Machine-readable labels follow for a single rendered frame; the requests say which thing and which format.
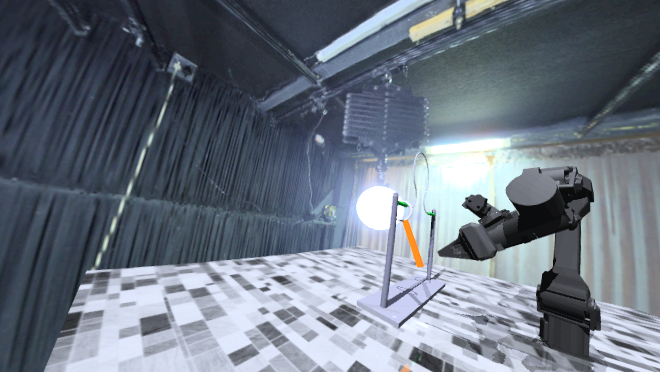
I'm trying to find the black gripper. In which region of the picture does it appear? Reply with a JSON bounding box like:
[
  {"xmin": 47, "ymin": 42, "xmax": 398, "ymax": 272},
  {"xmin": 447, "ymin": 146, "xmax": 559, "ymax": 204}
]
[{"xmin": 438, "ymin": 210, "xmax": 538, "ymax": 261}]

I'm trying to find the orange handle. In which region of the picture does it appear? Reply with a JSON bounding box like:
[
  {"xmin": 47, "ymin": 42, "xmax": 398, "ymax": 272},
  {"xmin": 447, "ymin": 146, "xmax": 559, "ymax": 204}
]
[{"xmin": 397, "ymin": 201, "xmax": 423, "ymax": 267}]

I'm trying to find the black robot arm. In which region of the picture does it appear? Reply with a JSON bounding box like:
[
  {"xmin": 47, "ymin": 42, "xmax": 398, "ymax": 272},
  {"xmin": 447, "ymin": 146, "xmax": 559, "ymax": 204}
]
[{"xmin": 462, "ymin": 166, "xmax": 601, "ymax": 362}]

